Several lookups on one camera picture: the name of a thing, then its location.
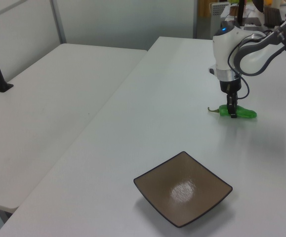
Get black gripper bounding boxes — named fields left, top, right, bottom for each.
left=219, top=79, right=243, bottom=119

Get grey metal partition post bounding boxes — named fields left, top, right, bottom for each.
left=192, top=0, right=200, bottom=39
left=49, top=0, right=67, bottom=45

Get yellow wooden board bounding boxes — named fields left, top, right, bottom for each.
left=198, top=0, right=211, bottom=18

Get brown square ceramic plate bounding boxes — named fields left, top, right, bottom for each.
left=133, top=151, right=233, bottom=228

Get brown ribbed desk object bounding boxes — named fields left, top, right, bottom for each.
left=263, top=6, right=282, bottom=27

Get white perforated box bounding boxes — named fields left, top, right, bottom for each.
left=209, top=2, right=230, bottom=38

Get black vertical background pole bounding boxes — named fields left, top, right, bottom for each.
left=237, top=0, right=245, bottom=26

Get green chili pepper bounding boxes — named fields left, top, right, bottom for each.
left=207, top=104, right=257, bottom=119

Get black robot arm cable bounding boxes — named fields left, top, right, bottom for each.
left=227, top=29, right=251, bottom=100

